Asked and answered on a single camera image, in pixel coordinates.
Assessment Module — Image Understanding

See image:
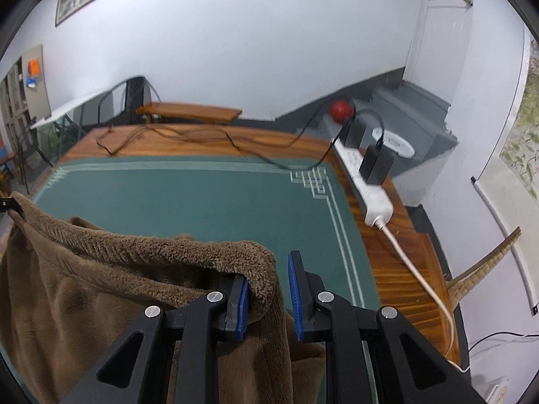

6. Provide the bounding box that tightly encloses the brown fleece garment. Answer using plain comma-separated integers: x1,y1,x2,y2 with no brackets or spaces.
1,193,325,403

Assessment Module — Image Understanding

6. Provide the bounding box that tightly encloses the glass top folding table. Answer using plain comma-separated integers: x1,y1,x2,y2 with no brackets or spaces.
30,85,125,162

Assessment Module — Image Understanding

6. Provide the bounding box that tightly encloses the bamboo back scratcher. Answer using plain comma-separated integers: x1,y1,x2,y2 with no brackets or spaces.
446,227,522,309

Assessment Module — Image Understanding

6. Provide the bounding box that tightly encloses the white power strip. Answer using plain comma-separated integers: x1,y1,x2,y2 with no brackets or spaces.
331,138,395,229

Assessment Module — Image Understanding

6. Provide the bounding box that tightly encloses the green table mat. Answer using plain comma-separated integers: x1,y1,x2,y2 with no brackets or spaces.
31,155,382,404

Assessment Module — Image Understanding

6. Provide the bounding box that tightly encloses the black power adapter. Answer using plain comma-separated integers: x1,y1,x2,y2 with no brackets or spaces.
359,145,394,185
339,117,366,149

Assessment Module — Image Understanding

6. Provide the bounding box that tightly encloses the white round device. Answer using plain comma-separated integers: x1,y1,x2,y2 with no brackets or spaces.
371,128,416,159

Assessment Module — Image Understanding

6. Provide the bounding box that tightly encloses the red ball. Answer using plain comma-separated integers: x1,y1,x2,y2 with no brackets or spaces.
330,100,354,124

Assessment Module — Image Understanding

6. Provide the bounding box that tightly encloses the far wooden bench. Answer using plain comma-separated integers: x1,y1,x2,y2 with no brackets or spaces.
135,102,242,124

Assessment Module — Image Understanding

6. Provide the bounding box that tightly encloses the black metal chair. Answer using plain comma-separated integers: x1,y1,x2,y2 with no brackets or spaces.
97,76,162,127

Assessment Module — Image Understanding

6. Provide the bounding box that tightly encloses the black chair near cabinet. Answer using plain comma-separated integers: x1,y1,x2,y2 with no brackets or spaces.
14,126,53,194

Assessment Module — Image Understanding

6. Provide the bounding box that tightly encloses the beige storage cabinet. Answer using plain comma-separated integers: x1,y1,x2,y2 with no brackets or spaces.
1,45,51,150

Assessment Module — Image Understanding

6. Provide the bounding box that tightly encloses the white power cord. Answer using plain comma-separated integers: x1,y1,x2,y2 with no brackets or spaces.
376,217,473,374

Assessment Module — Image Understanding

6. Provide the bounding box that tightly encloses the black cable on table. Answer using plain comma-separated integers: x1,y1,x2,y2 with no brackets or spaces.
95,98,386,172

